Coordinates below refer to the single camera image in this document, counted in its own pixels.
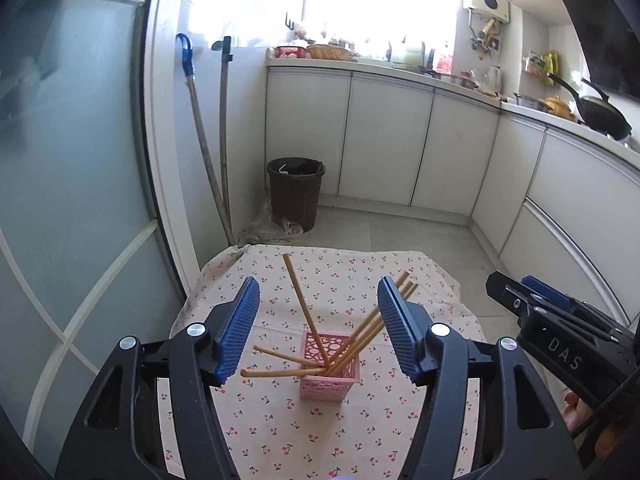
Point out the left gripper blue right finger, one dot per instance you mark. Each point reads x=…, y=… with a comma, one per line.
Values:
x=405, y=334

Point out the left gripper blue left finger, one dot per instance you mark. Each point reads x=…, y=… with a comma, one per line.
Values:
x=235, y=320

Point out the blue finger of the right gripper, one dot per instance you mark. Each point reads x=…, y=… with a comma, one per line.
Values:
x=553, y=296

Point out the wooden chopstick six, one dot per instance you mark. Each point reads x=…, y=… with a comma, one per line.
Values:
x=371, y=331

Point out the wooden chopstick five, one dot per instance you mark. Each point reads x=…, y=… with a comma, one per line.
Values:
x=370, y=332

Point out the wooden chopstick four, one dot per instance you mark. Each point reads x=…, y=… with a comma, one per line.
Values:
x=365, y=327

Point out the wooden chopstick three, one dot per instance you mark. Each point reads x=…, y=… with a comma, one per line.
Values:
x=289, y=357

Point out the wooden chopstick one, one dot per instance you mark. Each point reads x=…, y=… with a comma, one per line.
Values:
x=300, y=372

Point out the wooden chopstick two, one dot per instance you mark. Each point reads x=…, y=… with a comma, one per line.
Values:
x=303, y=305

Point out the gloved hand fingertip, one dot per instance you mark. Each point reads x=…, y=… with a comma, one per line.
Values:
x=575, y=412

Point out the pink perforated utensil holder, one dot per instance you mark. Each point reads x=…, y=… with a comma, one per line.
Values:
x=333, y=387

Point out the white cabinet row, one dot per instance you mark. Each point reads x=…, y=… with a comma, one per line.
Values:
x=546, y=197

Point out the clear plastic bag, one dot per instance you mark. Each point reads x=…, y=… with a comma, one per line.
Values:
x=265, y=228

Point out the cherry print tablecloth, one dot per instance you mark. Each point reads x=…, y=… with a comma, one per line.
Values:
x=284, y=414

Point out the dark brown trash bin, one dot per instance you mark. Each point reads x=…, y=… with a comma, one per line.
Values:
x=295, y=184

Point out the frosted glass sliding door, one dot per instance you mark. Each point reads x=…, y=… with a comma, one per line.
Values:
x=83, y=256

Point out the black frying pan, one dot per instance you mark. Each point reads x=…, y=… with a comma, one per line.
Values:
x=596, y=112

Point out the white electric kettle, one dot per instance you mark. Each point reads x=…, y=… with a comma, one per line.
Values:
x=494, y=79

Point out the yellow bottles on shelf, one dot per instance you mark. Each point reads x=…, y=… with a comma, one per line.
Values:
x=552, y=66

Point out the red fruit basket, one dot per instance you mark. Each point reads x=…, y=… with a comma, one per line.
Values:
x=291, y=52

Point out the woven bread basket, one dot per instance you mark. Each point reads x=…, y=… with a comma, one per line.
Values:
x=330, y=53

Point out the blue handled mop pole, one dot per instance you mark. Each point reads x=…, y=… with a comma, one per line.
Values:
x=214, y=179

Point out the dark handled broom pole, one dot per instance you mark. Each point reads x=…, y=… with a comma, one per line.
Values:
x=224, y=47

